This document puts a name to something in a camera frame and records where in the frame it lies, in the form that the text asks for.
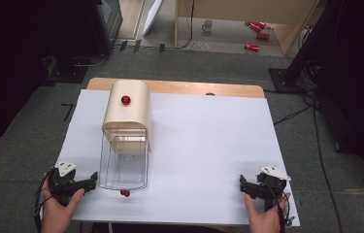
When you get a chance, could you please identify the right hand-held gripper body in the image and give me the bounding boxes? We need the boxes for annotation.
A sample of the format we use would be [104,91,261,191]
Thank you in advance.
[255,165,292,212]

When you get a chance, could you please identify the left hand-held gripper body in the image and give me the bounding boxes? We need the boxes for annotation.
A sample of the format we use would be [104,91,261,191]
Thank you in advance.
[47,159,81,207]

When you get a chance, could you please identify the clear plastic container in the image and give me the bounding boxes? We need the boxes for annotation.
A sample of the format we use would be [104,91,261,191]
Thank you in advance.
[98,79,153,198]

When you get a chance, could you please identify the person's left hand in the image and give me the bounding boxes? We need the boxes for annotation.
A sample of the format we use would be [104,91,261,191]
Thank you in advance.
[40,187,86,233]

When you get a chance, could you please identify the person's right hand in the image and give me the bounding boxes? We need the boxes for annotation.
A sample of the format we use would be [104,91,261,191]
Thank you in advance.
[244,191,291,233]

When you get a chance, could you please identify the white table sheet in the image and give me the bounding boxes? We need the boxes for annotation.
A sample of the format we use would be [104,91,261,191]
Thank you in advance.
[39,88,301,227]

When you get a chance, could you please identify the black stand base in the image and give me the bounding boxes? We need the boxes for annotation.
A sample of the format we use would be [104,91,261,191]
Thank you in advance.
[268,67,308,95]

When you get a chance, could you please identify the wooden table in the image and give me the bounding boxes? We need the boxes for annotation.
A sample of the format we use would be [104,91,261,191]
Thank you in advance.
[86,77,266,99]

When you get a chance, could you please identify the black cabinet with screen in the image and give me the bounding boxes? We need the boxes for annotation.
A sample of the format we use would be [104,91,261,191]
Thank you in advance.
[83,0,124,56]

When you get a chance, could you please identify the beige mug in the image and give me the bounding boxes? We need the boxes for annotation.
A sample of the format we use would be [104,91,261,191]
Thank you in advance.
[201,19,214,33]

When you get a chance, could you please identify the white board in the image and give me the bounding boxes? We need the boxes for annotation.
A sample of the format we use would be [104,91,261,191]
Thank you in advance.
[142,0,165,29]

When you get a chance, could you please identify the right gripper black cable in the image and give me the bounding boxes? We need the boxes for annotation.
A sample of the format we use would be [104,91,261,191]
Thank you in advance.
[261,179,296,233]

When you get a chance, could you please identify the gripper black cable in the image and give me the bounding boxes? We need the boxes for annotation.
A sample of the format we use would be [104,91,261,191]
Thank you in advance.
[261,179,296,233]
[33,172,54,233]

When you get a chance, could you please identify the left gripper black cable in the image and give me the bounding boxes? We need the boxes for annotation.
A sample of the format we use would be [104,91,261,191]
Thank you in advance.
[33,172,54,233]

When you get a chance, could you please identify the black floor cable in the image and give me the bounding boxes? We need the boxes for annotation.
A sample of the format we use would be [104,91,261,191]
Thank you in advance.
[273,57,347,233]

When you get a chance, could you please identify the hanging black cable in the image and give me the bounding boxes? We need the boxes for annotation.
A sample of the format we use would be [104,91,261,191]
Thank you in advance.
[164,0,196,50]

